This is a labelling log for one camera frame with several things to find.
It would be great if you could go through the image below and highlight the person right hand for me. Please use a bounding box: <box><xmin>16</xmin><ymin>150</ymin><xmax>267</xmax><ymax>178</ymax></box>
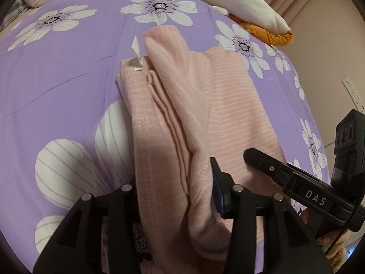
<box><xmin>299</xmin><ymin>208</ymin><xmax>350</xmax><ymax>252</ymax></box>

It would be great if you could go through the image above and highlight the white power strip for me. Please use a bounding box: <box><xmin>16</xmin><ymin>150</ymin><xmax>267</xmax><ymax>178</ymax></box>
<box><xmin>342</xmin><ymin>77</ymin><xmax>365</xmax><ymax>114</ymax></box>

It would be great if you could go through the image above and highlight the plaid blue grey quilt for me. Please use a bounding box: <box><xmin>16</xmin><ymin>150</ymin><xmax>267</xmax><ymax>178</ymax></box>
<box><xmin>0</xmin><ymin>0</ymin><xmax>29</xmax><ymax>31</ymax></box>

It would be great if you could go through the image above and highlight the white goose plush toy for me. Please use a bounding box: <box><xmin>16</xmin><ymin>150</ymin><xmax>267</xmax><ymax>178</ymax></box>
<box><xmin>201</xmin><ymin>0</ymin><xmax>294</xmax><ymax>46</ymax></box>

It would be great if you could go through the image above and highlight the purple floral bed sheet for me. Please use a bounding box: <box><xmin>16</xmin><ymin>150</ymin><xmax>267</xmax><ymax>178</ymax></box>
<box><xmin>1</xmin><ymin>0</ymin><xmax>330</xmax><ymax>270</ymax></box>

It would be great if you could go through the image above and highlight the pink knit sweater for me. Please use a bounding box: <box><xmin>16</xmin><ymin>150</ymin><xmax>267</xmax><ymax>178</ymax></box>
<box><xmin>116</xmin><ymin>25</ymin><xmax>284</xmax><ymax>273</ymax></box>

